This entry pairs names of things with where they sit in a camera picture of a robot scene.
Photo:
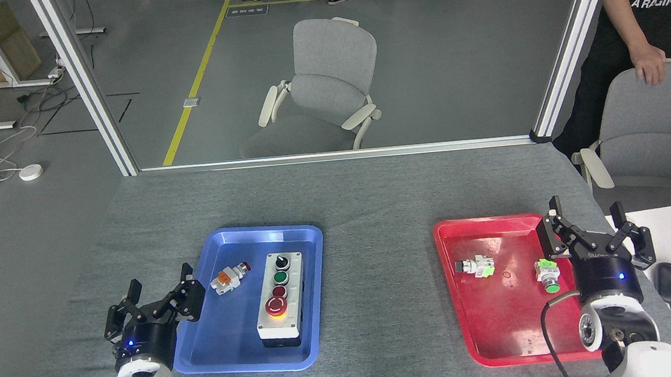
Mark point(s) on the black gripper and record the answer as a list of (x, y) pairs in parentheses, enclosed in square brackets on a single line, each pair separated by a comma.
[(608, 280), (145, 342)]

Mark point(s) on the grey four-button control box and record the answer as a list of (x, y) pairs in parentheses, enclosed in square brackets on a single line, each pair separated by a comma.
[(283, 320)]

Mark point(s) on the red push button, orange block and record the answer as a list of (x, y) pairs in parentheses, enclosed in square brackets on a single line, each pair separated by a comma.
[(225, 280)]

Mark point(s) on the black push button, green block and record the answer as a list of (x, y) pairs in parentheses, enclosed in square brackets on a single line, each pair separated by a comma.
[(476, 266)]

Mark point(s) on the large cardboard box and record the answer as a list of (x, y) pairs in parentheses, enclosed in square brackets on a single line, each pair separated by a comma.
[(17, 55)]

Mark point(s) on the person's right hand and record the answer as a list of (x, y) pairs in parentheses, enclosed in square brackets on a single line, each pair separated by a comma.
[(651, 63)]

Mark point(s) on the blue plastic tray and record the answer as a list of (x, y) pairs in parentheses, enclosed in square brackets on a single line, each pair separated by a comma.
[(246, 342)]

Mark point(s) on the red plastic tray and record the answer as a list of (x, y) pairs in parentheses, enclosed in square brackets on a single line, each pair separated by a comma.
[(504, 313)]

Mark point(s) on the white round floor device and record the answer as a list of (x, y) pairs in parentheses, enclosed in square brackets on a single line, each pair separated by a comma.
[(31, 172)]

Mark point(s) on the metal floor plate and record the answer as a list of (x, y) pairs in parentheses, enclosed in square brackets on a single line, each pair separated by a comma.
[(191, 102)]

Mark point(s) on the person in printed shirt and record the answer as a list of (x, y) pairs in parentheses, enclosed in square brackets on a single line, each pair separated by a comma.
[(659, 2)]

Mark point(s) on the white power strip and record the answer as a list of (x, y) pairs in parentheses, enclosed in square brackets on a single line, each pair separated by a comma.
[(55, 71)]

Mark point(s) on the grey office chair, folded armrests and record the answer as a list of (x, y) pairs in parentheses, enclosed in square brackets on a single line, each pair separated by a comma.
[(332, 85)]

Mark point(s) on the dark floor sign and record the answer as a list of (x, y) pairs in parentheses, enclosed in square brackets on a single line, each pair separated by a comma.
[(247, 11)]

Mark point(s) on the green push button switch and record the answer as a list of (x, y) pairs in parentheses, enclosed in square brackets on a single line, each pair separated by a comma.
[(548, 273)]

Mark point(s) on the silver aluminium post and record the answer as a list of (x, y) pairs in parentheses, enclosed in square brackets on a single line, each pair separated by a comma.
[(571, 40), (86, 83)]

